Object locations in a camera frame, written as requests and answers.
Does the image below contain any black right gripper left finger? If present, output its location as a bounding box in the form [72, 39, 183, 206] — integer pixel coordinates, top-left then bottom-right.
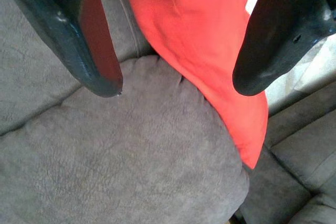
[0, 0, 124, 98]

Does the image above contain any red pillow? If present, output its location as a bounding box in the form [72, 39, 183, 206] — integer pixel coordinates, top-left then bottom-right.
[123, 0, 270, 169]

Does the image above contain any large grey fabric sofa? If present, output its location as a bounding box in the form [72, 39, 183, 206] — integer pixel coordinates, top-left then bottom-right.
[0, 0, 336, 224]

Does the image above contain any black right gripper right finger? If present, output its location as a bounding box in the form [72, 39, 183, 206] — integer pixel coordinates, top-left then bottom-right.
[233, 0, 336, 97]

